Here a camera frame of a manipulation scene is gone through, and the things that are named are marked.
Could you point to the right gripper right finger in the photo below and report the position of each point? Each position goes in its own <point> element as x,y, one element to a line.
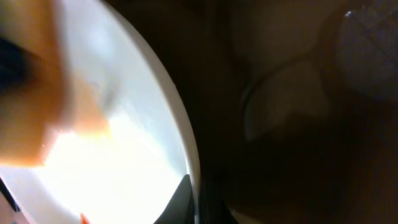
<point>211,206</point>

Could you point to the brown serving tray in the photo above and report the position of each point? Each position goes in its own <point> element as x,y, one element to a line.
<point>293,103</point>

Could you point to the white plate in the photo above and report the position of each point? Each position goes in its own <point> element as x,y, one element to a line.
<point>131,175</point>

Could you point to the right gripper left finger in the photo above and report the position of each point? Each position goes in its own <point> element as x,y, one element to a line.
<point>181,208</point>

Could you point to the green and yellow sponge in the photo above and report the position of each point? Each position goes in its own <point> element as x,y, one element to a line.
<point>38,95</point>

